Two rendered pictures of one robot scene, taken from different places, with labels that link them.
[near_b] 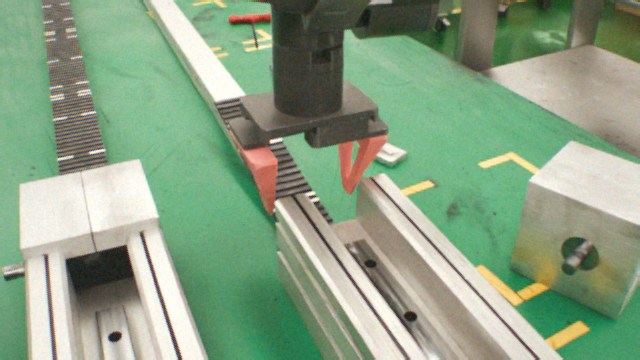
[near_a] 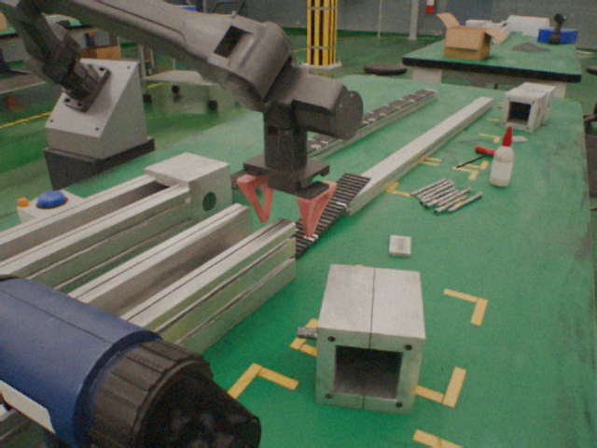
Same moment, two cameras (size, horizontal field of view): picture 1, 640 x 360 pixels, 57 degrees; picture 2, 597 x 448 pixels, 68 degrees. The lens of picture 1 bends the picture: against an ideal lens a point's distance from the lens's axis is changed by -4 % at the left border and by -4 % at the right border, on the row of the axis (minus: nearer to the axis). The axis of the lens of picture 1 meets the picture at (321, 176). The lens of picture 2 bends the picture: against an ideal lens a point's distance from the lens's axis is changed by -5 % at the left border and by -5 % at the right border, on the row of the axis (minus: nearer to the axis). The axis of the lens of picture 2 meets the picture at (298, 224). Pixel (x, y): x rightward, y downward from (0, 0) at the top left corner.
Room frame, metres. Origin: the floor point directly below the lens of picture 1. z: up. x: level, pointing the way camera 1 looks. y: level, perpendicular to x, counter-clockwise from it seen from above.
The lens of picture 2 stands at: (0.17, -0.49, 1.13)
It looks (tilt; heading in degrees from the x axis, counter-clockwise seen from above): 28 degrees down; 58
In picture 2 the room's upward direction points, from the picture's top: straight up
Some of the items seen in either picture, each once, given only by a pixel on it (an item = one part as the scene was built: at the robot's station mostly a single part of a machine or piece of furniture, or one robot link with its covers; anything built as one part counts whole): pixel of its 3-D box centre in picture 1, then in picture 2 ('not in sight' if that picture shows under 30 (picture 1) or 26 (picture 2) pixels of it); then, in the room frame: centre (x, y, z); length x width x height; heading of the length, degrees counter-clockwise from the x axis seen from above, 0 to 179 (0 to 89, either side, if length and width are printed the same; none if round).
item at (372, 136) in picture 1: (335, 150); (301, 203); (0.47, -0.01, 0.86); 0.07 x 0.07 x 0.09; 24
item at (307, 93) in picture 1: (308, 81); (285, 149); (0.46, 0.01, 0.94); 0.10 x 0.07 x 0.07; 114
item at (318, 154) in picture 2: not in sight; (367, 124); (0.96, 0.44, 0.79); 0.96 x 0.04 x 0.03; 24
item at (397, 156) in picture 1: (382, 152); (399, 245); (0.61, -0.07, 0.78); 0.05 x 0.03 x 0.01; 46
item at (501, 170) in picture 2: not in sight; (504, 156); (0.95, 0.01, 0.84); 0.04 x 0.04 x 0.12
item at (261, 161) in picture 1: (281, 162); (271, 194); (0.45, 0.03, 0.86); 0.07 x 0.07 x 0.09; 24
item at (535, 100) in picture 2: not in sight; (519, 109); (1.37, 0.26, 0.83); 0.11 x 0.10 x 0.10; 110
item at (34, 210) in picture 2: not in sight; (59, 220); (0.18, 0.23, 0.81); 0.10 x 0.08 x 0.06; 114
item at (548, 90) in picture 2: not in sight; (529, 102); (1.48, 0.30, 0.83); 0.11 x 0.10 x 0.10; 112
